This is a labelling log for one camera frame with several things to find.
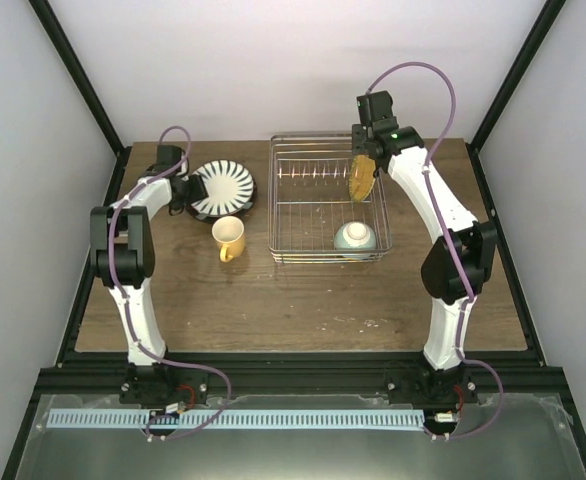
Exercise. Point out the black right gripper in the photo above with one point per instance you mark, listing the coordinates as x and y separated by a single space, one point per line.
356 146

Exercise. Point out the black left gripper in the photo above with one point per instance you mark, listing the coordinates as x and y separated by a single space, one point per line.
197 194

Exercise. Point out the blue striped white plate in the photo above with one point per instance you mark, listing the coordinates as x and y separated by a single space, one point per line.
230 187

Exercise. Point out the yellow woven bamboo plate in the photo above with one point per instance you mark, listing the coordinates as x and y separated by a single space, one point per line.
361 177

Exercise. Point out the green dotted white bowl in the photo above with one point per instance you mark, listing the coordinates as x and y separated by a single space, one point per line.
354 239

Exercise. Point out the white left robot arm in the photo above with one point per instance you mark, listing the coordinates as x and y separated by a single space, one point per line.
122 253

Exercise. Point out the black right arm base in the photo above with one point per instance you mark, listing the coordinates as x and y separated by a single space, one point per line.
417 383

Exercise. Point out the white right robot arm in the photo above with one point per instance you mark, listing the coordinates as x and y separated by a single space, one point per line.
461 257

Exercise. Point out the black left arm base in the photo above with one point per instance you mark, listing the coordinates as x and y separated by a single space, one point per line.
160 385

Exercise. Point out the dark multicolour rimmed plate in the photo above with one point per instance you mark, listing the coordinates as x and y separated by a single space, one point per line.
220 188

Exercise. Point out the yellow ceramic mug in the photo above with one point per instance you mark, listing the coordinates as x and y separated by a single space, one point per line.
229 235

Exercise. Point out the steel wire dish rack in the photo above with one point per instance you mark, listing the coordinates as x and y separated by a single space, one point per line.
308 199

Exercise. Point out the black aluminium frame post right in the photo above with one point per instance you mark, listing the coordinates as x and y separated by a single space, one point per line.
542 25

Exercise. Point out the black aluminium frame post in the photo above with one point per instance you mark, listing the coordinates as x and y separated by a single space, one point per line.
61 43
542 25

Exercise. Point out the black aluminium frame post left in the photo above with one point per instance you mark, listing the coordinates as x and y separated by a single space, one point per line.
61 43

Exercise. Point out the black front frame rail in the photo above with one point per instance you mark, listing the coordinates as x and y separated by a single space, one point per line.
297 373

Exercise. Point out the light blue slotted cable duct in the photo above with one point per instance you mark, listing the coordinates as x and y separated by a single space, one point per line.
250 419

